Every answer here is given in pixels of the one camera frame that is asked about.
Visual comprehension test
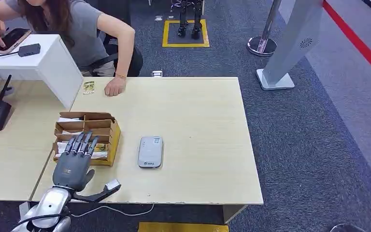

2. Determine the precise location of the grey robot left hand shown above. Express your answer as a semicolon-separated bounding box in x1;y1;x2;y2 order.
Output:
52;131;122;203

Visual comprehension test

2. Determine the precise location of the person's left hand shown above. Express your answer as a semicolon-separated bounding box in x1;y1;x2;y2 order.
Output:
103;76;128;97

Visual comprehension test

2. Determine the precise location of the smartphone with pink case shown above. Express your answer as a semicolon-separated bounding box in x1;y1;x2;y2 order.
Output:
0;28;32;54

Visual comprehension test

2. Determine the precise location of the black office chair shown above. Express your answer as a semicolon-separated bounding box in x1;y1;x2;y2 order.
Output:
86;0;143;77

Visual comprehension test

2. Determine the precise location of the black power adapter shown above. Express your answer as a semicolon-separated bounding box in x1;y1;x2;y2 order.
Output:
17;43;41;58

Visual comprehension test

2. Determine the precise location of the wooden card box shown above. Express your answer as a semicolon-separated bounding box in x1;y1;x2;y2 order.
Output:
52;111;121;167

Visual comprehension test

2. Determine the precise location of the person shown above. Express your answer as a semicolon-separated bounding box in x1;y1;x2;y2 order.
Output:
0;0;136;97

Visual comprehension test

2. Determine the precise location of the white desk riser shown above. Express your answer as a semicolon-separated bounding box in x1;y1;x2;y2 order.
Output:
0;33;84;110

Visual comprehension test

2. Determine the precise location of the yellow floor tape square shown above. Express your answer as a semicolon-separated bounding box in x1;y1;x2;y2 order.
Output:
162;19;210;48

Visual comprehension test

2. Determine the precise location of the yellow floor mat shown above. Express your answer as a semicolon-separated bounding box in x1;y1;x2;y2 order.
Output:
138;221;229;232

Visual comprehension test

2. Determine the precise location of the grey kiosk pillar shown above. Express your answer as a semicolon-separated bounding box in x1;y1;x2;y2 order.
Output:
256;0;324;91

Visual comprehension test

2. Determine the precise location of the round grey floor base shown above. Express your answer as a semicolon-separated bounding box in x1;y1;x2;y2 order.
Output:
329;223;365;232

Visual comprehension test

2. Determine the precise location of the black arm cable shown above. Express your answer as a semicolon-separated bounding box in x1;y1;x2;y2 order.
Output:
12;211;72;232

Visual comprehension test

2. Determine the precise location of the white cable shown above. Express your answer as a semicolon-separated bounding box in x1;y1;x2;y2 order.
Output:
71;203;155;218

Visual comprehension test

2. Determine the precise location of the chrome stanchion post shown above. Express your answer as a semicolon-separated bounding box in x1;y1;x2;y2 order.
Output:
247;0;282;58

